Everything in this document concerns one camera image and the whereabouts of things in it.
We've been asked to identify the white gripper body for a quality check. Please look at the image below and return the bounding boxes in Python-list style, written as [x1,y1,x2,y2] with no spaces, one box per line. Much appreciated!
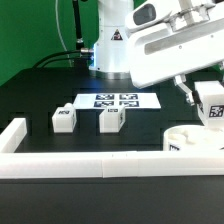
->
[125,0,224,88]

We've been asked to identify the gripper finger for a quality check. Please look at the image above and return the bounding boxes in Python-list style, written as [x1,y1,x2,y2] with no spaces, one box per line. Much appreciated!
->
[174,74,195,106]

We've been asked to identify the white round stool seat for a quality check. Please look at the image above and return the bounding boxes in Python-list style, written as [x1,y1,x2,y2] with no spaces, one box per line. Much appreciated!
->
[163,125,224,151]

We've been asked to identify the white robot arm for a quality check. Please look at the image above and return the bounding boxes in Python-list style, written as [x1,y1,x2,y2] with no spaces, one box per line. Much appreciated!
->
[89,0,224,104]

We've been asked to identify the white fiducial marker sheet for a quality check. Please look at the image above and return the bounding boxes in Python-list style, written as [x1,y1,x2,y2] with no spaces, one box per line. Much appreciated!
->
[73,93,161,109]

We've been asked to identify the white U-shaped obstacle fence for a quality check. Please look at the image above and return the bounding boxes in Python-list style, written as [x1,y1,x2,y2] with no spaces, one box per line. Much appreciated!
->
[0,118,224,179]

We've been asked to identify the white thin cable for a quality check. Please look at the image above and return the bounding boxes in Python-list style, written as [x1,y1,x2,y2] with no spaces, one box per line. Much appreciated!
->
[55,0,73,68]

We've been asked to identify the black cable lower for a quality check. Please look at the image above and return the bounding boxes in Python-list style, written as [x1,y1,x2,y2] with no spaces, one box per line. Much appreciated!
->
[39,55,94,69]

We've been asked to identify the black cable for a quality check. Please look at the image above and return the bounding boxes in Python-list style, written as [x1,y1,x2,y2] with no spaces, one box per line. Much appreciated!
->
[39,55,94,69]
[32,50,94,70]

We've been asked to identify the black cable upper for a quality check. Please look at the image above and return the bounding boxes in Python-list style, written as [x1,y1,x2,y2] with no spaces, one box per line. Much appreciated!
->
[32,50,94,70]

